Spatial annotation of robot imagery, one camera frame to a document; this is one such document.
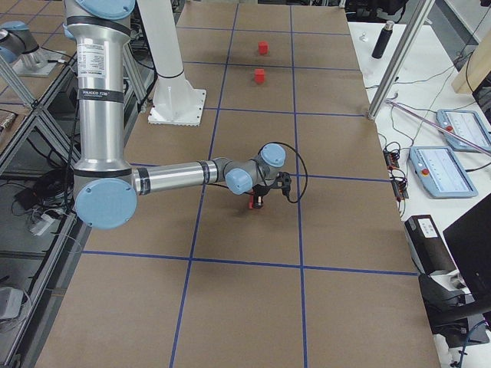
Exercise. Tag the black computer monitor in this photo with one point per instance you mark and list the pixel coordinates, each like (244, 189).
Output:
(468, 240)

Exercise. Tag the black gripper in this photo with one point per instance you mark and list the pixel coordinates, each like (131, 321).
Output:
(262, 189)

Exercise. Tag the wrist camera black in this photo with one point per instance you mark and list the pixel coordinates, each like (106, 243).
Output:
(284, 183)

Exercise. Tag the far blue teach pendant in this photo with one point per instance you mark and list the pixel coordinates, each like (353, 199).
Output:
(466, 124)

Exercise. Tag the aluminium frame post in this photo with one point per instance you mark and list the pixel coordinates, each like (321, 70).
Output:
(403, 47)

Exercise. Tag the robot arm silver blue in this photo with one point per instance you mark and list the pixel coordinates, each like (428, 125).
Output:
(106, 186)

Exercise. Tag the long reacher grabber stick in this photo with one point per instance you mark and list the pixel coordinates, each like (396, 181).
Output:
(456, 143)

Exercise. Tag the near blue teach pendant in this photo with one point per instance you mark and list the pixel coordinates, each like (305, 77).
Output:
(441, 173)

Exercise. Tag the black box with label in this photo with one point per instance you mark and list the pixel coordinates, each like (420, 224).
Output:
(427, 247)

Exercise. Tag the black water bottle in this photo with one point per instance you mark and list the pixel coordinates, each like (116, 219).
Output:
(383, 40)

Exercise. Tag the blue teach pendant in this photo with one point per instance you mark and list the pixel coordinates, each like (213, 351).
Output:
(441, 173)
(466, 124)

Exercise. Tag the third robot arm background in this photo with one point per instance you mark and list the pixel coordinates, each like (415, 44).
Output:
(20, 49)

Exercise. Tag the white central robot pedestal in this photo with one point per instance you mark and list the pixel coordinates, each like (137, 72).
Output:
(175, 101)

